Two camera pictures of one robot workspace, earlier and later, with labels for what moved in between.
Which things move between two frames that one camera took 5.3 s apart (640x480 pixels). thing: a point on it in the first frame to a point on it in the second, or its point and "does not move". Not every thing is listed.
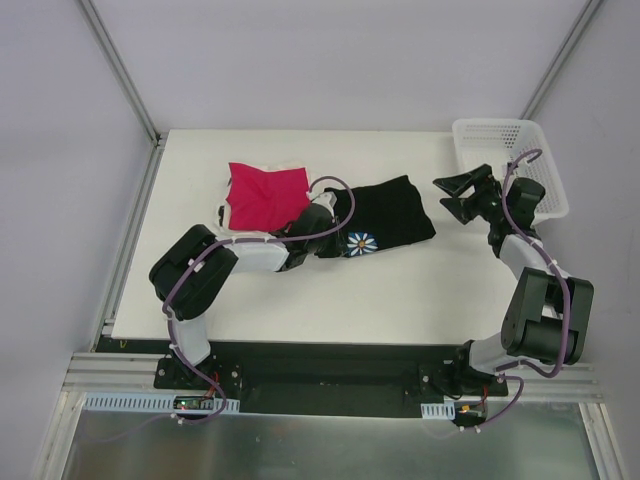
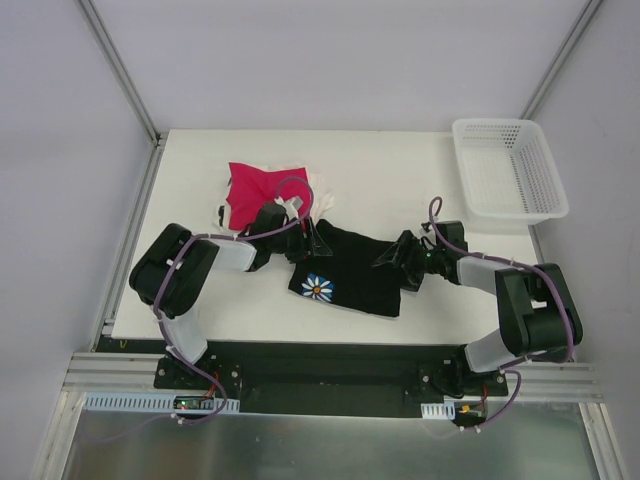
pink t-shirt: x=266 y=200 does not move
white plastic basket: x=494 y=142 does not move
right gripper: x=476 y=195 to x=409 y=259
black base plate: x=333 y=378 does not move
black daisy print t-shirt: x=387 y=214 to x=348 y=276
